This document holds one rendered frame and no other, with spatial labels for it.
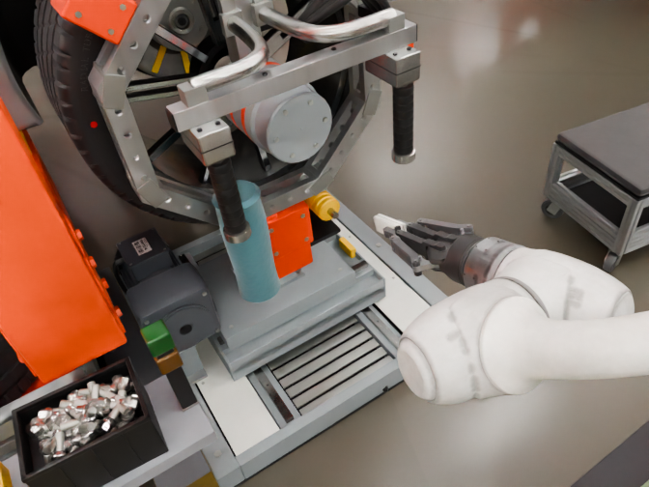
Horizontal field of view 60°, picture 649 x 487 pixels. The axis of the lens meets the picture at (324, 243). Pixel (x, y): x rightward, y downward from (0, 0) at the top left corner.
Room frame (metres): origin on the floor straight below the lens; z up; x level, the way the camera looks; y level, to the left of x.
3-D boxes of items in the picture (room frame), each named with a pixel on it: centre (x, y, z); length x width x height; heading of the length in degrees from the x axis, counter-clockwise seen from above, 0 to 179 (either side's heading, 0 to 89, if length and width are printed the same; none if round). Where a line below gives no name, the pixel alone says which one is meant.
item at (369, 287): (1.16, 0.14, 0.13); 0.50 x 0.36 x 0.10; 117
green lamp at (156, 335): (0.60, 0.29, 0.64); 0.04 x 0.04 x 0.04; 27
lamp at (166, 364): (0.60, 0.29, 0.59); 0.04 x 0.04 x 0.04; 27
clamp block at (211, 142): (0.73, 0.15, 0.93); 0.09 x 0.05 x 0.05; 27
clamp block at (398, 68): (0.89, -0.15, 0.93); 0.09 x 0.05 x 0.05; 27
